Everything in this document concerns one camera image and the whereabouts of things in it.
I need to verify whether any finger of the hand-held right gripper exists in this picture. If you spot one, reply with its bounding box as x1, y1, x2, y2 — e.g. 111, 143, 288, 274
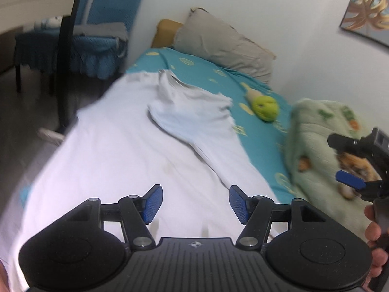
327, 133, 365, 156
335, 170, 384, 194

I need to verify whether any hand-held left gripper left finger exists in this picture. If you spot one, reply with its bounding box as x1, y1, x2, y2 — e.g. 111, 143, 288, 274
61, 184, 164, 249

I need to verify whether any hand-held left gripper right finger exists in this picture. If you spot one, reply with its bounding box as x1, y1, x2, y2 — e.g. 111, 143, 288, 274
229, 185, 330, 249

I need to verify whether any white T-shirt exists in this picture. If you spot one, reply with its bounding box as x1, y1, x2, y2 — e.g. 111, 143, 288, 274
0, 70, 282, 291

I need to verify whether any person's right hand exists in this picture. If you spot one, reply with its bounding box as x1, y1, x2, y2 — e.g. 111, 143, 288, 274
364, 204, 389, 289

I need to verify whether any green printed fleece blanket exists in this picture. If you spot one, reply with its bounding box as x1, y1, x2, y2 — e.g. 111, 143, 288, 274
286, 98, 389, 244

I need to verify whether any teal printed bed sheet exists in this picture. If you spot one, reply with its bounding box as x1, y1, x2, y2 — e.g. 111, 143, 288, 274
18, 47, 304, 205

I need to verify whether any green plush toy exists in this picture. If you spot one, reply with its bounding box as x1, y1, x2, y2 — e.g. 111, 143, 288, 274
241, 82, 279, 123

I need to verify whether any grey pillow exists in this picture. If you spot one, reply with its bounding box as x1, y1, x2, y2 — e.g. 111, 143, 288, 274
173, 7, 277, 84

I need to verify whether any grey cloth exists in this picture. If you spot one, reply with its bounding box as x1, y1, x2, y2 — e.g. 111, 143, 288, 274
73, 22, 128, 42

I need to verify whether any white and blue plush toy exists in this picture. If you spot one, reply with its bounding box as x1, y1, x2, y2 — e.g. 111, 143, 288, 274
33, 15, 64, 30

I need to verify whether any framed leaf wall picture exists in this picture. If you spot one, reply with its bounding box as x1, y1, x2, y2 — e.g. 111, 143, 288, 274
339, 0, 389, 48

